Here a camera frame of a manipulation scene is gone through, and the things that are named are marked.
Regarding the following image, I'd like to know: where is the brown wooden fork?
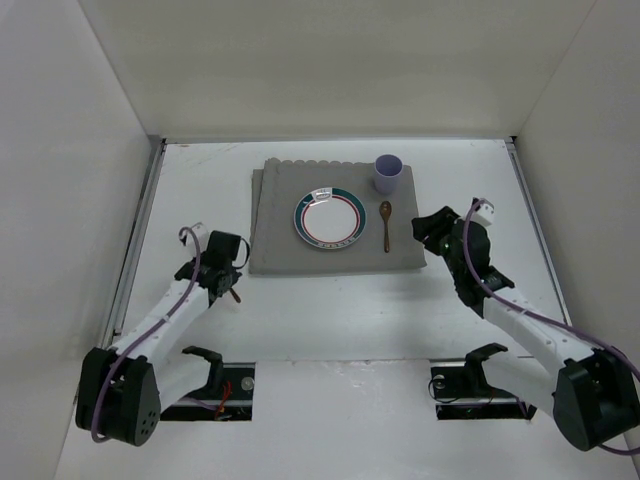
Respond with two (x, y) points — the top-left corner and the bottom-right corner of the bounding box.
(229, 287), (242, 304)

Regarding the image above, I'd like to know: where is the brown wooden spoon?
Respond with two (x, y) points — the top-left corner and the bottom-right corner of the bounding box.
(379, 200), (392, 253)

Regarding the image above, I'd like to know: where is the grey cloth placemat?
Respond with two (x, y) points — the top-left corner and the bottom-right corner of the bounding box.
(249, 158), (426, 276)

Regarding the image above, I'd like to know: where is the purple cup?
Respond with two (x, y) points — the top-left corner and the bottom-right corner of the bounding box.
(374, 154), (404, 195)

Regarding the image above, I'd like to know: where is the white plate green red rim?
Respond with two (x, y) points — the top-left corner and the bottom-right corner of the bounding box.
(293, 187), (367, 250)

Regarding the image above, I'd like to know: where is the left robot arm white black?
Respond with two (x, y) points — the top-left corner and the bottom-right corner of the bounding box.
(75, 224), (250, 446)

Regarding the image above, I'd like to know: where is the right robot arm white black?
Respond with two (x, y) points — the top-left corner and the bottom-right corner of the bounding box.
(411, 199), (639, 451)

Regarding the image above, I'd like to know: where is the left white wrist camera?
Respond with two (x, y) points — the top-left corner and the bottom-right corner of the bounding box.
(178, 222), (210, 250)

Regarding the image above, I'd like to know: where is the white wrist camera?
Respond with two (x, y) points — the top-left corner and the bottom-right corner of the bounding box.
(471, 198), (495, 228)
(178, 222), (210, 250)

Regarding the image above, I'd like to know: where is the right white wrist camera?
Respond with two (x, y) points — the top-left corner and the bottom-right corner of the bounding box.
(471, 198), (495, 228)

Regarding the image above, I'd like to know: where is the left aluminium table rail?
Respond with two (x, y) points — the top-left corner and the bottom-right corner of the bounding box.
(98, 135), (166, 347)

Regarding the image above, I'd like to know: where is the aluminium table rail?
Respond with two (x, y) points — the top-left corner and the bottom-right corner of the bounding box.
(504, 136), (572, 325)
(98, 135), (166, 347)

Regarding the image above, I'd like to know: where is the right aluminium table rail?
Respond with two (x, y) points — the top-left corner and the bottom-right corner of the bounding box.
(504, 136), (572, 325)

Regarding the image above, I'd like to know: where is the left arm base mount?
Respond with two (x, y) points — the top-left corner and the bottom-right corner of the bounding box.
(158, 346), (256, 422)

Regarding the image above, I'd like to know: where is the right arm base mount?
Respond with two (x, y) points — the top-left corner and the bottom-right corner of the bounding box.
(427, 343), (537, 421)

